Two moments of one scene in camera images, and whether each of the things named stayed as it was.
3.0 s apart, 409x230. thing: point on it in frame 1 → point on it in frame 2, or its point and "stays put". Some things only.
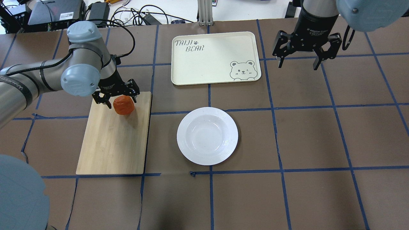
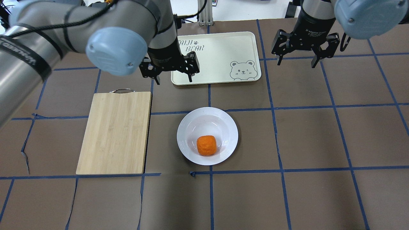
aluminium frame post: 205,12 stays put
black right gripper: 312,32 stays put
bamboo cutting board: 113,143 stays put
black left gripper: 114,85 → 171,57
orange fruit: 123,105 → 206,145
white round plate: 207,136 stays put
